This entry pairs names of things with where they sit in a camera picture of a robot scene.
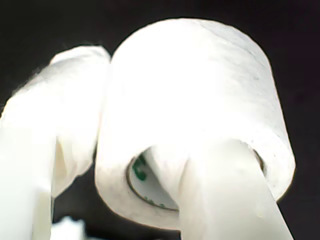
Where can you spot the small white tape roll green core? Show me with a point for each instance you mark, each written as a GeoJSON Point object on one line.
{"type": "Point", "coordinates": [190, 87]}

